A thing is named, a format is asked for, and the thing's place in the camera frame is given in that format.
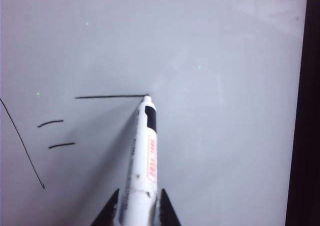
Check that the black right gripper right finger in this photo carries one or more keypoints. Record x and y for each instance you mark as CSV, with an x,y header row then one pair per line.
x,y
168,214

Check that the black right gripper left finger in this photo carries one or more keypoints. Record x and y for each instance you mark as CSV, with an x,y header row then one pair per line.
x,y
107,214

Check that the white marker pen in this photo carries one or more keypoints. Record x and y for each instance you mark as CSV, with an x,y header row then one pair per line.
x,y
145,166

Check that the white whiteboard with black frame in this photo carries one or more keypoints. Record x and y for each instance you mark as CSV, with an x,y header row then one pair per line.
x,y
200,111

